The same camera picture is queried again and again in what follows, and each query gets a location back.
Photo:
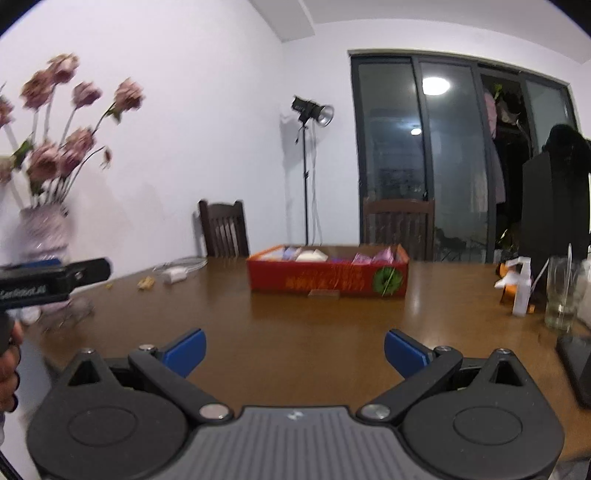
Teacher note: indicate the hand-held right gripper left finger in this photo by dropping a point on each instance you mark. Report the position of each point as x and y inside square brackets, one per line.
[187, 351]

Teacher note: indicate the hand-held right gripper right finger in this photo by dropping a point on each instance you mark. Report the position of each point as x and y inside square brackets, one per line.
[405, 351]

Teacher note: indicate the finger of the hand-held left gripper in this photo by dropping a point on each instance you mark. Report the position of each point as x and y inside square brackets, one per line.
[44, 263]
[90, 272]

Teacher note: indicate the pink shiny packet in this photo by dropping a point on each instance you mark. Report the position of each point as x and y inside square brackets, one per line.
[374, 256]

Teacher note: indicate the red cardboard box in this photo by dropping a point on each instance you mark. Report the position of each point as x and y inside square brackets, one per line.
[323, 279]

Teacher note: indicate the person's left hand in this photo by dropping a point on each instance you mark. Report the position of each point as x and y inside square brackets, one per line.
[9, 378]

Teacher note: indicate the yellow snack crumb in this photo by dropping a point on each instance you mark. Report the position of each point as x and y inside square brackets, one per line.
[146, 283]

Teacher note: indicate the dried pink roses bouquet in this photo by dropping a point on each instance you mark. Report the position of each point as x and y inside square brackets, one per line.
[46, 161]

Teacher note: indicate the dark wooden slatted chair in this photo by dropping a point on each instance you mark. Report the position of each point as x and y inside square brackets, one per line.
[397, 221]
[224, 226]

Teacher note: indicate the clear glass cup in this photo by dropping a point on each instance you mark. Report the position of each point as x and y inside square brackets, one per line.
[563, 300]

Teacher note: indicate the black phone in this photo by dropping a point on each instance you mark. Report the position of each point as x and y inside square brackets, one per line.
[579, 364]

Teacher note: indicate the sliding glass door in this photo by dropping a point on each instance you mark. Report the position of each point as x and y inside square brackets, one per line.
[452, 161]

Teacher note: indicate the black monitor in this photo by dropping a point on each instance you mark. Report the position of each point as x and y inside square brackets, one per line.
[549, 207]

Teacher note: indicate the hanging pink garment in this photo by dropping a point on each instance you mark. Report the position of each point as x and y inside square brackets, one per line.
[490, 110]

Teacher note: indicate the black studio light on stand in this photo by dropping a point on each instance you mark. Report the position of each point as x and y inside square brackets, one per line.
[314, 110]

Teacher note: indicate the black furry garment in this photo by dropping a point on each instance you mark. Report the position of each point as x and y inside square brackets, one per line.
[568, 138]

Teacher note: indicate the green plant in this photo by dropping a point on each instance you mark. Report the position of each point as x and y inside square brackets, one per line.
[497, 90]

